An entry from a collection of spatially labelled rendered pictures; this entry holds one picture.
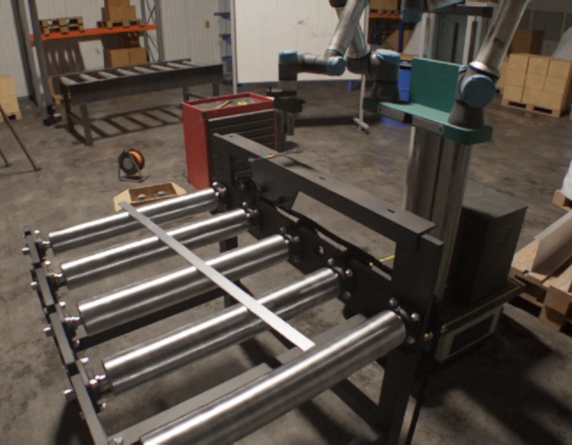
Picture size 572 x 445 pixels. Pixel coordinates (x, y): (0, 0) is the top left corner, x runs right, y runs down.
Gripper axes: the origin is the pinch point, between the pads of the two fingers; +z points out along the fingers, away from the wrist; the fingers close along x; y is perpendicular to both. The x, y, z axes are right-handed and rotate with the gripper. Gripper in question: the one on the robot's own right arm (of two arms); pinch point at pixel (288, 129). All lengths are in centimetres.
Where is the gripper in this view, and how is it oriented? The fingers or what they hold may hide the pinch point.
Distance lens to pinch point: 180.0
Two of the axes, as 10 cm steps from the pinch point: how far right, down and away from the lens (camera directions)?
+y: 8.1, -2.7, 5.2
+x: -5.9, -3.7, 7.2
